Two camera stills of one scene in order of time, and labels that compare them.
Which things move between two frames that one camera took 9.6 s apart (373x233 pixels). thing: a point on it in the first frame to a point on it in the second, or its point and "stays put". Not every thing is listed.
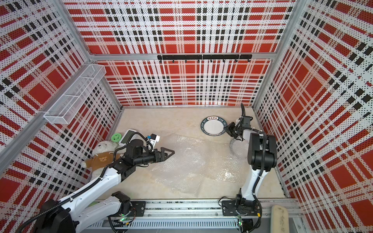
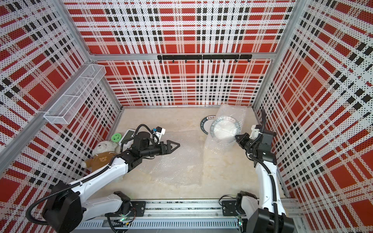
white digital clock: (126, 137) stays put
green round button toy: (116, 137) stays put
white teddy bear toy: (103, 155) stays put
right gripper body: (237, 128) to (250, 145)
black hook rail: (210, 57) stays put
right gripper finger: (230, 128) to (241, 139)
